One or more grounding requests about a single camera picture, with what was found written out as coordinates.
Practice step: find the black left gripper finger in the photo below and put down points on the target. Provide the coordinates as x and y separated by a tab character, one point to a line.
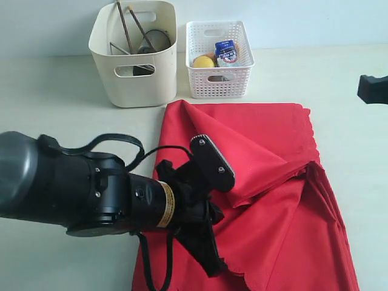
373	90

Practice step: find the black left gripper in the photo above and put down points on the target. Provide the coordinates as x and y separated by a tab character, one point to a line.
167	203

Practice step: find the red table cloth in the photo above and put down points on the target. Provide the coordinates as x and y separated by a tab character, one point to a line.
282	228

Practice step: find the blue white milk carton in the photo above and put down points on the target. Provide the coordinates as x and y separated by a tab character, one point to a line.
227	54

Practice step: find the red sausage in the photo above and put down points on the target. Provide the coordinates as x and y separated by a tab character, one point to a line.
216	79

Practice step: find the yellow lemon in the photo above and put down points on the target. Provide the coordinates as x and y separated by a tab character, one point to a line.
203	62

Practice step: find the stainless steel cup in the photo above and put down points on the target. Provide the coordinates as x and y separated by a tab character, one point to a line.
158	41

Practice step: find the silver table knife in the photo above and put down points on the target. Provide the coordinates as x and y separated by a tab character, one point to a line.
145	67

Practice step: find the dark wooden chopstick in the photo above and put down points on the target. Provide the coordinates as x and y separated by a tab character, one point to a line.
144	34
123	22

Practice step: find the white ceramic bowl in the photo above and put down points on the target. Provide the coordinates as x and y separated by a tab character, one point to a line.
124	71

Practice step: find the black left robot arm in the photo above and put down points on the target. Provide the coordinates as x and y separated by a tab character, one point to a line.
86	191

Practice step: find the white perforated plastic basket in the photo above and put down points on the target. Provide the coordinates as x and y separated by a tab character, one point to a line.
207	77

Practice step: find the cream plastic bin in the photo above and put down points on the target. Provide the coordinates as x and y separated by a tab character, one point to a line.
144	88

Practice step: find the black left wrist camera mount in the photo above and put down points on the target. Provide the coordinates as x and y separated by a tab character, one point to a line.
207	169

